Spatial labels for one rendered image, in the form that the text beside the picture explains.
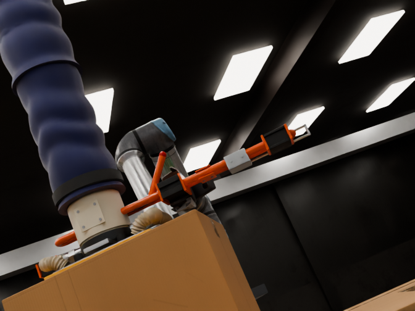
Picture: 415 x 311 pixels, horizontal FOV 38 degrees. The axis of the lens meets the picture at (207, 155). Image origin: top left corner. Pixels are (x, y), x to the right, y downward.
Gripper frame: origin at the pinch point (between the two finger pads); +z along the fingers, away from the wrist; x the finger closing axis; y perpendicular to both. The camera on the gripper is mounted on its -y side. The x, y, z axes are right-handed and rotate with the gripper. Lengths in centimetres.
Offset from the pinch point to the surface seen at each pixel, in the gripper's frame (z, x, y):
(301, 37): -571, 268, -141
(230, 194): -997, 210, 63
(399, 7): -684, 290, -307
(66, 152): 10.4, 22.2, 26.7
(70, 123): 9.0, 30.8, 22.9
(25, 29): 11, 67, 25
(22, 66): 11, 55, 30
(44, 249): -840, 228, 400
